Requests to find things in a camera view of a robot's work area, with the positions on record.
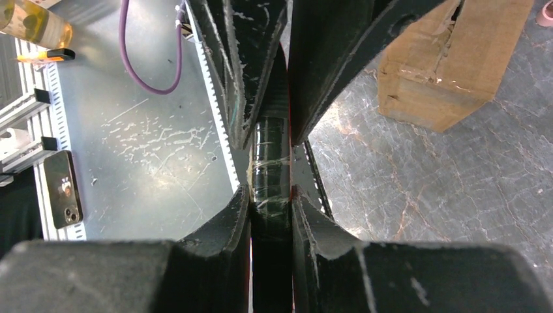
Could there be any red box cutter knife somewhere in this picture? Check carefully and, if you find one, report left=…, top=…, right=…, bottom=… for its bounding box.
left=250, top=47, right=293, bottom=312

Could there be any black smartphone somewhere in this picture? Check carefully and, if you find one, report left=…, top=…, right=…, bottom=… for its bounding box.
left=43, top=150, right=83, bottom=230

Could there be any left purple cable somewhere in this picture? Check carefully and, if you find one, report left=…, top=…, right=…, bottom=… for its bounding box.
left=118, top=0, right=187, bottom=96

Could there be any brown cardboard box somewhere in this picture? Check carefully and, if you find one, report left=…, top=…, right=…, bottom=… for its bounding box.
left=377, top=0, right=534, bottom=132

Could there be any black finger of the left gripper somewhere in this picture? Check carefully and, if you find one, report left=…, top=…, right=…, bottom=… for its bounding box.
left=288, top=0, right=441, bottom=145
left=189, top=0, right=289, bottom=150

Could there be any yellow liquid bottle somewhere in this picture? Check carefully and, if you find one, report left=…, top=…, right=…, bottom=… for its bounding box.
left=1, top=0, right=73, bottom=50

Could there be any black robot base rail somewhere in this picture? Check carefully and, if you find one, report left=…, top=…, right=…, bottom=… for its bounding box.
left=292, top=140, right=334, bottom=220

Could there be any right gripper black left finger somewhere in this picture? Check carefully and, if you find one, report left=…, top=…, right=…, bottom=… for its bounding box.
left=1, top=186, right=250, bottom=312

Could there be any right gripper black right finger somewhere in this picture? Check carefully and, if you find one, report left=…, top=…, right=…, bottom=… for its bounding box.
left=291, top=186, right=552, bottom=312

